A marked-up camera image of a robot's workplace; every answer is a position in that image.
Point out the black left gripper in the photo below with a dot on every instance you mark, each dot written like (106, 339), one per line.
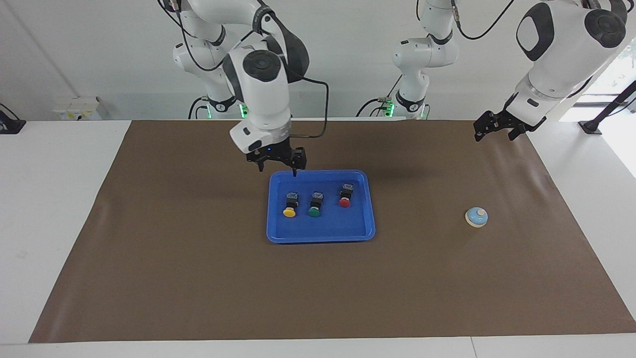
(516, 119)

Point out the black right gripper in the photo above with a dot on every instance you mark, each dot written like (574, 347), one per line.
(278, 153)

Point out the yellow push button switch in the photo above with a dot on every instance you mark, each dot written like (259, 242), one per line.
(289, 212)

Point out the green push button switch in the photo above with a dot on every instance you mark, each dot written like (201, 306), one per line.
(313, 212)

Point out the red push button switch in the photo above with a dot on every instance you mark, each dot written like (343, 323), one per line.
(344, 202)

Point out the light blue call bell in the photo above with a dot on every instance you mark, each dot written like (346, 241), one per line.
(476, 218)

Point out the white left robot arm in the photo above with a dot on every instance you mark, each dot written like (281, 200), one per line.
(556, 59)

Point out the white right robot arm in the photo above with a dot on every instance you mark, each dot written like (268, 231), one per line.
(263, 94)

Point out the blue plastic tray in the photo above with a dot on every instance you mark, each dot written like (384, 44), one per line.
(343, 226)

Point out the black angled stand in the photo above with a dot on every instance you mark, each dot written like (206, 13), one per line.
(608, 107)

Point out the bright window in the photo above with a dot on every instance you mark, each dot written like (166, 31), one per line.
(618, 74)

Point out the brown table mat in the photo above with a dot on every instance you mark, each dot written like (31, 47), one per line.
(198, 288)

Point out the white box with yellow labels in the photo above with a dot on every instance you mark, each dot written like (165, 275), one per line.
(77, 109)

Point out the black stand with flat foot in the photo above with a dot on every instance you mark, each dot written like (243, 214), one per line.
(12, 125)

